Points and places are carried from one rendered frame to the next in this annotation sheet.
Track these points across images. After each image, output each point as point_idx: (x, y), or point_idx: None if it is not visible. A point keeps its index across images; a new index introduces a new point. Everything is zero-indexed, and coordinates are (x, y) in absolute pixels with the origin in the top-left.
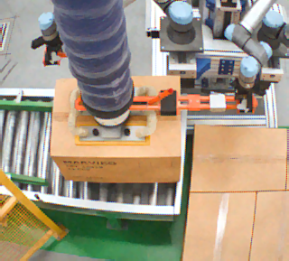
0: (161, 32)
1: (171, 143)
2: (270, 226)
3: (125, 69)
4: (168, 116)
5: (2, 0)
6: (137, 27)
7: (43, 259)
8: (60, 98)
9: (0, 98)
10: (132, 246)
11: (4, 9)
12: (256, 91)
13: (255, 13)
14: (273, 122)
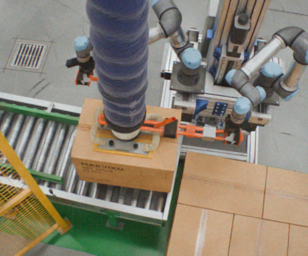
0: (172, 74)
1: (167, 159)
2: (245, 248)
3: (141, 95)
4: (168, 138)
5: (39, 23)
6: (153, 72)
7: (42, 253)
8: (86, 113)
9: (31, 107)
10: (124, 245)
11: (42, 32)
12: (244, 127)
13: (257, 60)
14: (253, 160)
